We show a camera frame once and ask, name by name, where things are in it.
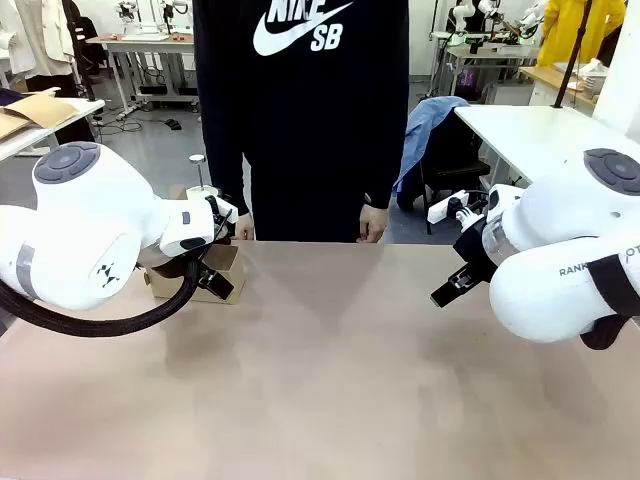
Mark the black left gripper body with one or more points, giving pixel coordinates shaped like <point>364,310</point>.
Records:
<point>167,267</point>

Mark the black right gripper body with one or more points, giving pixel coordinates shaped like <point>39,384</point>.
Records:
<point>472,250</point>

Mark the brown cardboard cup carrier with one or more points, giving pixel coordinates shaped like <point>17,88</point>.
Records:
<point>225,267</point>

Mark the person's right forearm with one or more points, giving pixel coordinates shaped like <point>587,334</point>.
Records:
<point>227,170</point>

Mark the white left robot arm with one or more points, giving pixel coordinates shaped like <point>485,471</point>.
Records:
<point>75,225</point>

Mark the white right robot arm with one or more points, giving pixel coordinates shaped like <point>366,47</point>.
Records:
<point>550,240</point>

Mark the person's left forearm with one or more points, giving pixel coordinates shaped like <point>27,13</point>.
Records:
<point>382,170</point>

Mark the person's right hand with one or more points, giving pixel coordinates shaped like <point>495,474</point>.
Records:
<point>245,227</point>

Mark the person's left hand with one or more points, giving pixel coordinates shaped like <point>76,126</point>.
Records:
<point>372,225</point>

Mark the white power strip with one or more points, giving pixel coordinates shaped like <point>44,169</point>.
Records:
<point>440,211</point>

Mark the black chair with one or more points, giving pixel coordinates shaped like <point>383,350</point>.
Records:
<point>455,160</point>

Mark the white side table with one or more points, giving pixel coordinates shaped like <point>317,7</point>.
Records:
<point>525,135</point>

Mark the blue cloth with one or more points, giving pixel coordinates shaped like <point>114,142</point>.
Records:
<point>420,130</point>

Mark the purple bag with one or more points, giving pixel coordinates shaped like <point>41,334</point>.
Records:
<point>467,80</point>

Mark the person in black hoodie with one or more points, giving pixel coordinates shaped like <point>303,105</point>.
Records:
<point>300,125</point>

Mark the wooden background table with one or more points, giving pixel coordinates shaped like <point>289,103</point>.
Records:
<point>550,80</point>

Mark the white table with cardboard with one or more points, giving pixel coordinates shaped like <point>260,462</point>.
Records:
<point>30,135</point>

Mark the grey background robot table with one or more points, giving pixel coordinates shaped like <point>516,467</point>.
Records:
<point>490,50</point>

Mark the brown cardboard sheet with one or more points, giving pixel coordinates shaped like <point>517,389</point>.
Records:
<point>35,112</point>

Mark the white background workbench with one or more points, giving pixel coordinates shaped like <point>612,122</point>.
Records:
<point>150,45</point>

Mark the black tripod pole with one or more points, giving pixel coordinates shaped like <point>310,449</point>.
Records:
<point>572,50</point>

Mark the white upright panel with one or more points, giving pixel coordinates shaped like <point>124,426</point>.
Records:
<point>625,75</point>

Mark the person in yellow raincoat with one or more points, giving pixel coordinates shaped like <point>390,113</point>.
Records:
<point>570,30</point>

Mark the white hanging coat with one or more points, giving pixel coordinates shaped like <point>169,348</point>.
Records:
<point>30,35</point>

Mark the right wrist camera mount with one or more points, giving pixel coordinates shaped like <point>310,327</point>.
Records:
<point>465,207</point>

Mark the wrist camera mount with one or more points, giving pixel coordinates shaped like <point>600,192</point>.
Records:
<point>221,215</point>
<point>465,207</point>

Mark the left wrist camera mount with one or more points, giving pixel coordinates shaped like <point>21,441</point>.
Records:
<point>221,215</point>

